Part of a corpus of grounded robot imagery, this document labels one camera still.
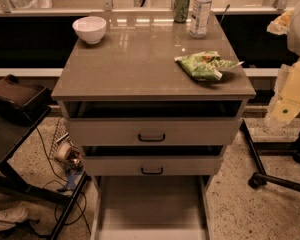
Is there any green jalapeno chip bag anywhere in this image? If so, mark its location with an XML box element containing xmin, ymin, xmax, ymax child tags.
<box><xmin>174</xmin><ymin>51</ymin><xmax>241</xmax><ymax>81</ymax></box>

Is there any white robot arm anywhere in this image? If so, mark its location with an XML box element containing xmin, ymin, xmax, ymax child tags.
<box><xmin>265</xmin><ymin>2</ymin><xmax>300</xmax><ymax>127</ymax></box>

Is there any white ceramic bowl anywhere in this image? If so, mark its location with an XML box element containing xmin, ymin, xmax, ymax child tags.
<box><xmin>72</xmin><ymin>16</ymin><xmax>107</xmax><ymax>44</ymax></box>

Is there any brown leather bag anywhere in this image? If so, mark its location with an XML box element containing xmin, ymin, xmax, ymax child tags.
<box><xmin>0</xmin><ymin>74</ymin><xmax>49</xmax><ymax>125</ymax></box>

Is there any black office chair base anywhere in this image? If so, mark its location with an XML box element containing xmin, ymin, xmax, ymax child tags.
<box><xmin>240</xmin><ymin>121</ymin><xmax>300</xmax><ymax>193</ymax></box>

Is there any clear plastic water bottle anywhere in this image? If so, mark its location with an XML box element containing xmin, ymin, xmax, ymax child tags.
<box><xmin>190</xmin><ymin>0</ymin><xmax>212</xmax><ymax>38</ymax></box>

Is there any green soda can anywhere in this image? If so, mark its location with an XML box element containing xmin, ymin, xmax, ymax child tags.
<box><xmin>173</xmin><ymin>0</ymin><xmax>190</xmax><ymax>23</ymax></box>

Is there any grey drawer cabinet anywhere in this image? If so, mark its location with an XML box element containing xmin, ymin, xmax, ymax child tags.
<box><xmin>52</xmin><ymin>11</ymin><xmax>255</xmax><ymax>240</ymax></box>

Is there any upper grey drawer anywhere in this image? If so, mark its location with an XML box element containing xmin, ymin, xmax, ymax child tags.
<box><xmin>65</xmin><ymin>116</ymin><xmax>241</xmax><ymax>146</ymax></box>

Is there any white tape roll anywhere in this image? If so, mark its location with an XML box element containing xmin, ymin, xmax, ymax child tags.
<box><xmin>56</xmin><ymin>142</ymin><xmax>72</xmax><ymax>161</ymax></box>

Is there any white sneaker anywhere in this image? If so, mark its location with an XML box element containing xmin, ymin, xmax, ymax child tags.
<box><xmin>0</xmin><ymin>207</ymin><xmax>28</xmax><ymax>231</ymax></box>

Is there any black floor cable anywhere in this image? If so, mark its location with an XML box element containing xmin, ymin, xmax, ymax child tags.
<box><xmin>24</xmin><ymin>113</ymin><xmax>92</xmax><ymax>235</ymax></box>

